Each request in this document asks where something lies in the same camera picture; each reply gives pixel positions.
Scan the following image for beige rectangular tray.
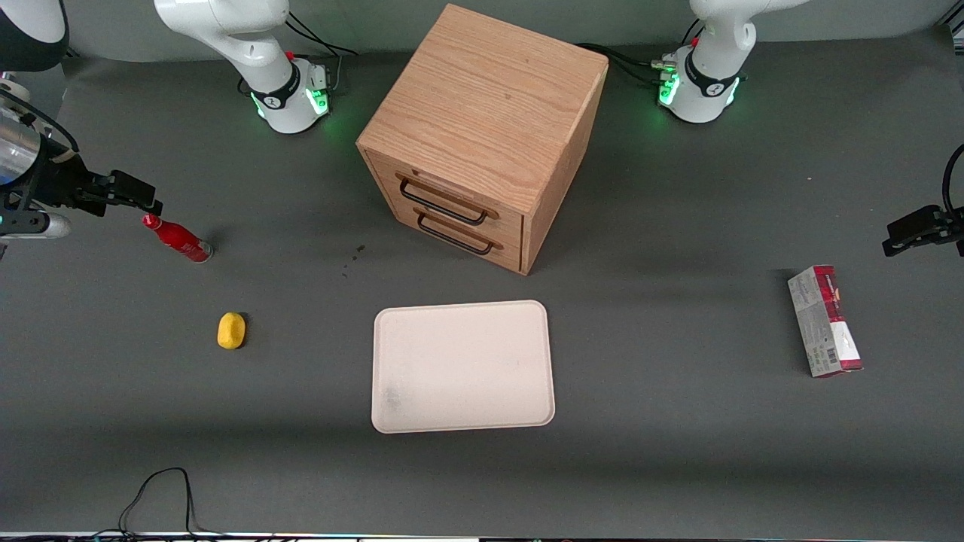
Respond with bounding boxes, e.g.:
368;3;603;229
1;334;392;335
371;300;556;434

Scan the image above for long black drawer handle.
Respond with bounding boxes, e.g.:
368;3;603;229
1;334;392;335
396;175;499;226

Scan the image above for thin black looped cable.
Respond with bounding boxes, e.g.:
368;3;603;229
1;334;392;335
90;467;227;540

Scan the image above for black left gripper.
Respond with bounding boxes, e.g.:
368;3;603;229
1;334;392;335
882;205;964;258

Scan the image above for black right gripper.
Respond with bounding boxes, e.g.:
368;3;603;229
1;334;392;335
0;154;164;219

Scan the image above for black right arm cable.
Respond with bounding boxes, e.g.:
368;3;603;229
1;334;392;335
0;90;81;163

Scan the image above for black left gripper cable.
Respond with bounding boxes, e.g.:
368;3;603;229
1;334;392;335
941;143;964;221

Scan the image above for black right base cables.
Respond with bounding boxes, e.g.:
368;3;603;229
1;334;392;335
285;11;359;95

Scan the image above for yellow lemon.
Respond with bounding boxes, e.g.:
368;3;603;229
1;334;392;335
217;312;247;350

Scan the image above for dark grey table mat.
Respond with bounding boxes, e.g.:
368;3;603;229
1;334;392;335
0;30;964;537

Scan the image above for red and grey carton box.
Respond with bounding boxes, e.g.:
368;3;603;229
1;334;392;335
787;264;864;378

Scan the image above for black left base cables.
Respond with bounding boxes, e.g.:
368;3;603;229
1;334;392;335
576;43;676;86

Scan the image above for black base cables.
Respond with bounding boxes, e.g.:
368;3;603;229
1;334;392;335
285;11;359;95
576;43;676;86

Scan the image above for short black drawer handle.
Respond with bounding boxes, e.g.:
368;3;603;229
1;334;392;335
414;209;504;255

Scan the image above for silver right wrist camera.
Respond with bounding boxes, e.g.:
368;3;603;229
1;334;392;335
0;211;73;240

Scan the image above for red coke bottle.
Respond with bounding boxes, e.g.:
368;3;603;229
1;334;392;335
142;214;214;263

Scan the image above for wooden drawer cabinet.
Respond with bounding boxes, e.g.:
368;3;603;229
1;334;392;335
356;3;609;276

